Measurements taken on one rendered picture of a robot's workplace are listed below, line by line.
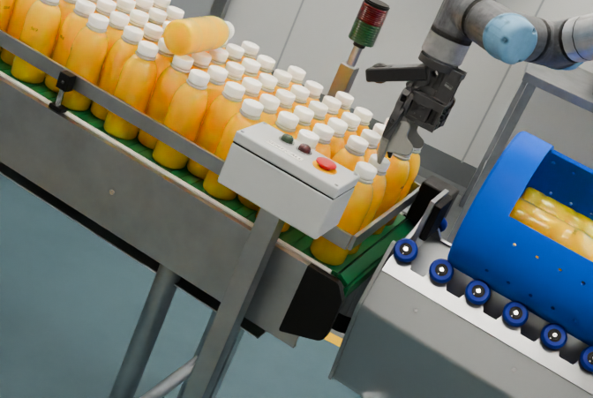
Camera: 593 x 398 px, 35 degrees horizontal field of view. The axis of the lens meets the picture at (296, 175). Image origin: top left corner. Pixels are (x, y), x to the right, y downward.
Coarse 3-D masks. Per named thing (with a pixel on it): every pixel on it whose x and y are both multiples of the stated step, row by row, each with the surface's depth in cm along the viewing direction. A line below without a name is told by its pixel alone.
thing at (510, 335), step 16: (384, 272) 173; (400, 272) 172; (416, 288) 170; (432, 288) 170; (448, 304) 169; (464, 304) 168; (480, 304) 168; (480, 320) 167; (496, 320) 167; (496, 336) 166; (512, 336) 166; (528, 352) 164; (544, 352) 164; (560, 368) 163; (576, 368) 162; (576, 384) 161; (592, 384) 161
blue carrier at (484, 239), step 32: (512, 160) 161; (544, 160) 178; (480, 192) 160; (512, 192) 159; (544, 192) 182; (576, 192) 179; (480, 224) 161; (512, 224) 158; (448, 256) 169; (480, 256) 163; (512, 256) 160; (544, 256) 157; (576, 256) 155; (512, 288) 163; (544, 288) 159; (576, 288) 156; (576, 320) 160
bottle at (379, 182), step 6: (378, 174) 170; (384, 174) 170; (378, 180) 170; (384, 180) 171; (378, 186) 170; (384, 186) 171; (378, 192) 170; (384, 192) 172; (372, 198) 170; (378, 198) 171; (372, 204) 171; (378, 204) 172; (372, 210) 172; (366, 216) 172; (372, 216) 173; (366, 222) 173; (360, 228) 173; (354, 252) 176
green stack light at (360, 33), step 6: (354, 24) 213; (360, 24) 212; (366, 24) 211; (354, 30) 213; (360, 30) 212; (366, 30) 212; (372, 30) 212; (378, 30) 212; (354, 36) 213; (360, 36) 212; (366, 36) 212; (372, 36) 213; (360, 42) 213; (366, 42) 213; (372, 42) 214
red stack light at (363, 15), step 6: (366, 6) 210; (360, 12) 212; (366, 12) 210; (372, 12) 210; (378, 12) 210; (384, 12) 210; (360, 18) 212; (366, 18) 211; (372, 18) 210; (378, 18) 210; (384, 18) 212; (372, 24) 211; (378, 24) 211
